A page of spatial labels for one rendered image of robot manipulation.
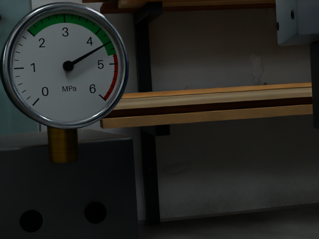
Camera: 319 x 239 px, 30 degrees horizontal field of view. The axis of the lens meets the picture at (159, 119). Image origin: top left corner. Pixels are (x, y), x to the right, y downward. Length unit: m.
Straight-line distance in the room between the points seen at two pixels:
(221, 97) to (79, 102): 2.15
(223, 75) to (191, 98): 0.57
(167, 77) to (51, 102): 2.59
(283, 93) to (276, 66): 0.53
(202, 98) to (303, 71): 0.83
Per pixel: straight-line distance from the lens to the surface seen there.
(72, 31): 0.30
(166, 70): 2.88
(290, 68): 3.07
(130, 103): 2.36
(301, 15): 0.52
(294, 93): 2.55
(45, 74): 0.30
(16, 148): 0.32
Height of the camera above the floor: 0.65
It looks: 3 degrees down
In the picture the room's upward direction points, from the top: 3 degrees counter-clockwise
